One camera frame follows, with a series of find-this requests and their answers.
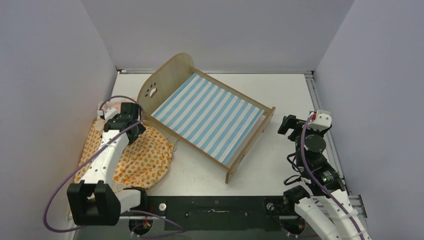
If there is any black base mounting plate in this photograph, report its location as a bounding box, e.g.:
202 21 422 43
121 195 306 231

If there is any wooden pet bed frame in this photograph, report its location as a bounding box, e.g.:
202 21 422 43
137 53 276 183

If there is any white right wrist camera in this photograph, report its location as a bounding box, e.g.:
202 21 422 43
307 109 332 132

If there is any orange patterned bed cushion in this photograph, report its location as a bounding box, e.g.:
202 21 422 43
73 118 176 190

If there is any blue striped bed fabric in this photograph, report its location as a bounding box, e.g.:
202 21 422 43
152 73 264 165

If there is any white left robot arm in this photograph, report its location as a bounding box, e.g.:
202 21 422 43
66 102 149 226

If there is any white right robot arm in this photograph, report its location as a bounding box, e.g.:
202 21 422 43
277 110 371 240

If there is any pink frilled small pillow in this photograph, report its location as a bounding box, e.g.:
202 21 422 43
98 102 121 117

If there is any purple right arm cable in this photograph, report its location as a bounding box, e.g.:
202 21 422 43
299 114 365 240

